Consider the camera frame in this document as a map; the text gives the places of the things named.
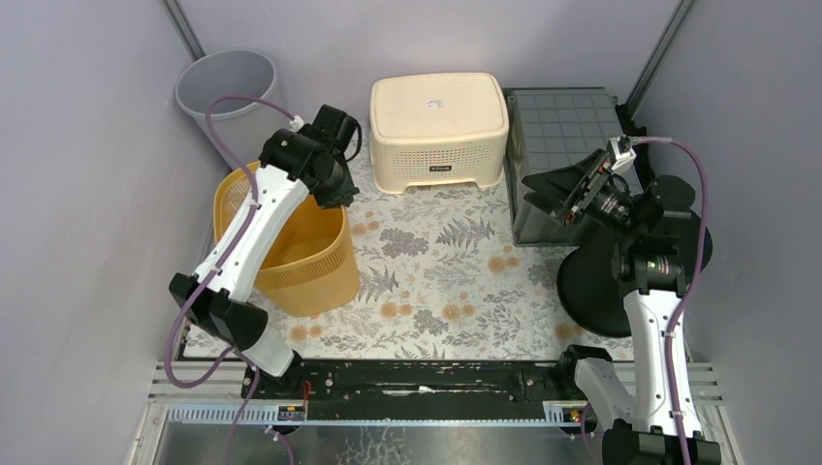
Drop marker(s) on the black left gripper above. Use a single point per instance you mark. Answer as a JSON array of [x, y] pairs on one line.
[[337, 190]]

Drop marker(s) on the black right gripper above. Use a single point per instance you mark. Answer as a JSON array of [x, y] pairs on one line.
[[570, 185]]

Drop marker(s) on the grey plastic storage bin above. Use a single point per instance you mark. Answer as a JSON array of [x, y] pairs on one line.
[[552, 129]]

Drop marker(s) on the black round plastic bin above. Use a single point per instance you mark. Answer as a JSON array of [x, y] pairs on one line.
[[593, 281]]

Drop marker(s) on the cream perforated plastic basket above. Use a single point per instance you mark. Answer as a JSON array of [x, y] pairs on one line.
[[437, 129]]

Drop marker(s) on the yellow bin with black liner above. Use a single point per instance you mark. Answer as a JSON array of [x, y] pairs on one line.
[[308, 257]]

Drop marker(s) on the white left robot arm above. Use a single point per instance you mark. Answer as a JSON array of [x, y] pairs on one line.
[[301, 162]]

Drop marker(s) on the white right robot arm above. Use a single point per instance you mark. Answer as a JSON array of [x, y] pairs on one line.
[[658, 423]]

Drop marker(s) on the floral patterned table mat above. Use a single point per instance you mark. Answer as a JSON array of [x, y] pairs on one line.
[[441, 277]]

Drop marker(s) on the small circuit board right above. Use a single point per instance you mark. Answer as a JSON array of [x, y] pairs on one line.
[[572, 415]]

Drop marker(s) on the small circuit board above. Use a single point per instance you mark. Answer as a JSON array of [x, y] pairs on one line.
[[290, 413], [572, 415]]

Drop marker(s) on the small circuit board left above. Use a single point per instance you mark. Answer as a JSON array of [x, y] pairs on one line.
[[290, 413]]

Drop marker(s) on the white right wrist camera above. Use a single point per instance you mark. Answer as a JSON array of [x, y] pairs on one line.
[[621, 154]]

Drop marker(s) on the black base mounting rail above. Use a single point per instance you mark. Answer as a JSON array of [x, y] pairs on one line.
[[367, 387]]

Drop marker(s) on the white slotted cable duct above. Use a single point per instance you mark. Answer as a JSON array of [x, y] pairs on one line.
[[546, 414]]

